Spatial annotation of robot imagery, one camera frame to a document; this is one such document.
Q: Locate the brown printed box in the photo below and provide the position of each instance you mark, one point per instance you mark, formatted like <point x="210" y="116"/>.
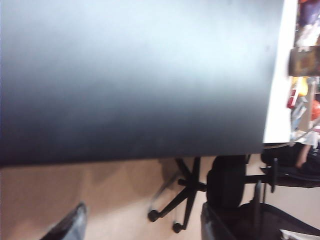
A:
<point x="303" y="61"/>

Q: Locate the yellow cloth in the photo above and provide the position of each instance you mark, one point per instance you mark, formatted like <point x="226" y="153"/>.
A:
<point x="301" y="86"/>

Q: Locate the orange round item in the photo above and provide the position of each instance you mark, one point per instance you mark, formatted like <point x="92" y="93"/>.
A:
<point x="316" y="110"/>

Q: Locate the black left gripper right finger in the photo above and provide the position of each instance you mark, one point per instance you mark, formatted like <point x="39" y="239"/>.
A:
<point x="215" y="225"/>

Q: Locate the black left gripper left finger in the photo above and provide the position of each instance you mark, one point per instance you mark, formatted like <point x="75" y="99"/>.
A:
<point x="72" y="225"/>

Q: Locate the black office chair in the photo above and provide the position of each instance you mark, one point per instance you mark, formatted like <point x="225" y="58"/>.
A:
<point x="287" y="175"/>
<point x="188" y="185"/>

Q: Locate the white printed plastic bag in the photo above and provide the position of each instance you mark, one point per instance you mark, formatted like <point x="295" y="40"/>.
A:
<point x="300" y="117"/>

